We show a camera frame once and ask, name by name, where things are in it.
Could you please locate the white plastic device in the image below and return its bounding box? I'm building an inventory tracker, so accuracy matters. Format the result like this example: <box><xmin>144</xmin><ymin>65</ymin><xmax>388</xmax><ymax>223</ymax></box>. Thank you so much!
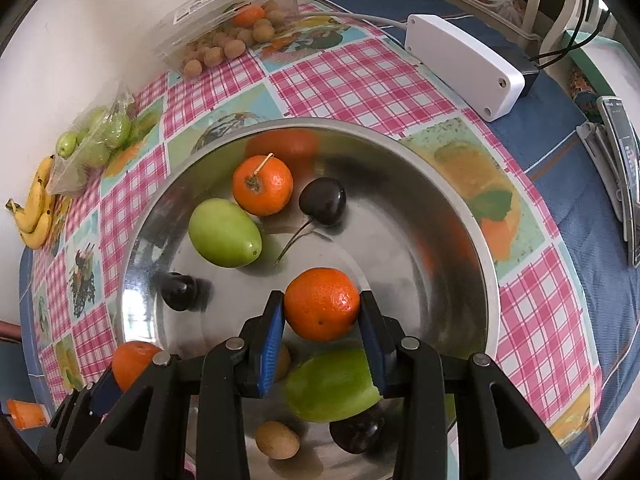
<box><xmin>405</xmin><ymin>14</ymin><xmax>526</xmax><ymax>122</ymax></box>

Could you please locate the metal bowl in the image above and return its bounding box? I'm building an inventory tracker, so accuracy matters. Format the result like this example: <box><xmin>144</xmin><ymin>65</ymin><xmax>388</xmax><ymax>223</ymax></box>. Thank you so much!
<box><xmin>114</xmin><ymin>117</ymin><xmax>501</xmax><ymax>480</ymax></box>

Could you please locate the bag of brown nuts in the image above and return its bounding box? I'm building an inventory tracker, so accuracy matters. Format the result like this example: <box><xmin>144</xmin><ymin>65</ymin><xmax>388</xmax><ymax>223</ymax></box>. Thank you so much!
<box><xmin>152</xmin><ymin>0</ymin><xmax>303</xmax><ymax>81</ymax></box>

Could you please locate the grey phone stand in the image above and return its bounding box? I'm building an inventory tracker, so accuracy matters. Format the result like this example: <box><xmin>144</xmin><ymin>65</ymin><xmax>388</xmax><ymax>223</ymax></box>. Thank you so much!
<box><xmin>577</xmin><ymin>120</ymin><xmax>631</xmax><ymax>221</ymax></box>

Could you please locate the brown longan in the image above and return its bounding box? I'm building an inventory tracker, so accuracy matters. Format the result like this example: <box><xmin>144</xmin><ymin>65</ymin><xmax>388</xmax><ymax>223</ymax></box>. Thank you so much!
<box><xmin>255</xmin><ymin>421</ymin><xmax>301</xmax><ymax>460</ymax></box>

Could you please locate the pink checked printed tablecloth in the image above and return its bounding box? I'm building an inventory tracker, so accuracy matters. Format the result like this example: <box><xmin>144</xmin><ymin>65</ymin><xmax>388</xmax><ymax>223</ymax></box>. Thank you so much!
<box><xmin>20</xmin><ymin>2</ymin><xmax>603</xmax><ymax>480</ymax></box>

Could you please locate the tangerine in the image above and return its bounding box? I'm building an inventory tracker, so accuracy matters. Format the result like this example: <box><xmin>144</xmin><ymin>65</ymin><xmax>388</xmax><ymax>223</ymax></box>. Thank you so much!
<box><xmin>232</xmin><ymin>153</ymin><xmax>294</xmax><ymax>217</ymax></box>
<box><xmin>111</xmin><ymin>341</ymin><xmax>163</xmax><ymax>393</ymax></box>
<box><xmin>283</xmin><ymin>267</ymin><xmax>362</xmax><ymax>343</ymax></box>

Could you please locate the green box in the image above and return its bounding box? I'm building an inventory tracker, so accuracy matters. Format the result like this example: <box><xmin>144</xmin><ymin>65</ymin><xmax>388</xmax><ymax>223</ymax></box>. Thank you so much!
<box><xmin>565</xmin><ymin>30</ymin><xmax>640</xmax><ymax>98</ymax></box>

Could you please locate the heap of boxed longans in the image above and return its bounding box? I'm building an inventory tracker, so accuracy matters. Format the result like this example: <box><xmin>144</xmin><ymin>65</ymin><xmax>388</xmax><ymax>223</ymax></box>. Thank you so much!
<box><xmin>182</xmin><ymin>0</ymin><xmax>288</xmax><ymax>78</ymax></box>

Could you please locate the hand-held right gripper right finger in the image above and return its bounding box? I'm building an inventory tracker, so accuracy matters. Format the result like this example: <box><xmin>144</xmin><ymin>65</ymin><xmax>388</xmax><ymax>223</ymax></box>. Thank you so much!
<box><xmin>359</xmin><ymin>290</ymin><xmax>576</xmax><ymax>480</ymax></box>

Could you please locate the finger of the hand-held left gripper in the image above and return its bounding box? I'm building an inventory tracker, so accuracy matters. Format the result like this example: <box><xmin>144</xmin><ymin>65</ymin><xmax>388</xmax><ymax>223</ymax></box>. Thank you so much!
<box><xmin>47</xmin><ymin>369</ymin><xmax>125</xmax><ymax>463</ymax></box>

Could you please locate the pile of bagged green jujubes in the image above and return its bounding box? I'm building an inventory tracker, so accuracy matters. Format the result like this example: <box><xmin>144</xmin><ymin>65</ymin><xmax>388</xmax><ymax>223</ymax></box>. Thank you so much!
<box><xmin>55</xmin><ymin>107</ymin><xmax>133</xmax><ymax>171</ymax></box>

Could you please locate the pink plastic bag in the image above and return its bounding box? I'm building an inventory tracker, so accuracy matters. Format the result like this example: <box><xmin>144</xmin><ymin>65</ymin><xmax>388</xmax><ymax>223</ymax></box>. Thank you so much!
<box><xmin>470</xmin><ymin>0</ymin><xmax>526</xmax><ymax>26</ymax></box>

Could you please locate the black power adapter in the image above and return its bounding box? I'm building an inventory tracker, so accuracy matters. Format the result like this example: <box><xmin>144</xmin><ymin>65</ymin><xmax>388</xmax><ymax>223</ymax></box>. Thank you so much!
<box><xmin>517</xmin><ymin>55</ymin><xmax>541</xmax><ymax>98</ymax></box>

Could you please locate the green jujube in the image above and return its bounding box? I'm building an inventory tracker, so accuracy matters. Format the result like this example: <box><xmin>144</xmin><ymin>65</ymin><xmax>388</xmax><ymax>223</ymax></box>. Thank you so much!
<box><xmin>188</xmin><ymin>198</ymin><xmax>263</xmax><ymax>268</ymax></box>
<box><xmin>284</xmin><ymin>349</ymin><xmax>383</xmax><ymax>423</ymax></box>

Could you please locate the phone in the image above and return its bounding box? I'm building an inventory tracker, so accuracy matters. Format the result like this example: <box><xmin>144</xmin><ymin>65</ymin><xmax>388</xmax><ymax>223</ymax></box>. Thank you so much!
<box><xmin>597</xmin><ymin>95</ymin><xmax>640</xmax><ymax>267</ymax></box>

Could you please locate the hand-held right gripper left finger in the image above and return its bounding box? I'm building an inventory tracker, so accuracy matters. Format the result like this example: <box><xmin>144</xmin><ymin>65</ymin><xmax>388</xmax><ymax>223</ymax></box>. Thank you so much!
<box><xmin>65</xmin><ymin>290</ymin><xmax>287</xmax><ymax>480</ymax></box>

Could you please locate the banana bunch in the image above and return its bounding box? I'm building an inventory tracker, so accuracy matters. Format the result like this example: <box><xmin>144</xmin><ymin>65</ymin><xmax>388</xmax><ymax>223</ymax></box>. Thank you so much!
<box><xmin>5</xmin><ymin>154</ymin><xmax>57</xmax><ymax>250</ymax></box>

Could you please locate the clear plastic bag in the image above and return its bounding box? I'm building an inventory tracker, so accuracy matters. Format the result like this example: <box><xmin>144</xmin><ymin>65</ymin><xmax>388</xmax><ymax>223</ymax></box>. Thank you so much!
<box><xmin>47</xmin><ymin>85</ymin><xmax>138</xmax><ymax>196</ymax></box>

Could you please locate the black cable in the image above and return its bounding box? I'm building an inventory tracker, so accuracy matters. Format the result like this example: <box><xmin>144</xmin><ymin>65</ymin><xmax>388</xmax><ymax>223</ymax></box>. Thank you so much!
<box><xmin>537</xmin><ymin>0</ymin><xmax>613</xmax><ymax>68</ymax></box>

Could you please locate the dark cherry with stem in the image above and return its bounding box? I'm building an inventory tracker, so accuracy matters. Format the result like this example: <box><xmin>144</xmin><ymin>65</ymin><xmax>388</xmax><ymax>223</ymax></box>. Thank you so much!
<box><xmin>275</xmin><ymin>177</ymin><xmax>347</xmax><ymax>267</ymax></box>

